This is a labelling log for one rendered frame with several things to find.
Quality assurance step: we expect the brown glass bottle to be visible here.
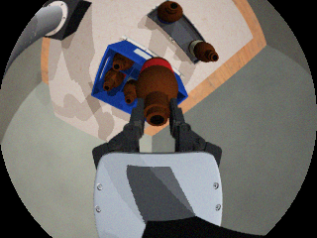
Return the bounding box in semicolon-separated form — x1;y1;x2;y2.
123;77;137;104
188;40;219;62
103;67;127;91
135;57;178;126
158;1;183;25
112;53;134;71

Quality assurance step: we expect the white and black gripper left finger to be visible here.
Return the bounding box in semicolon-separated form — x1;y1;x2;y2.
92;98;146;170

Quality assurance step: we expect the dark blue crate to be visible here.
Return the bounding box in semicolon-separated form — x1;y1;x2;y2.
91;40;188;114

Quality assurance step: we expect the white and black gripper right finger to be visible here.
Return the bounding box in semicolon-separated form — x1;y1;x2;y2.
168;98;222;169

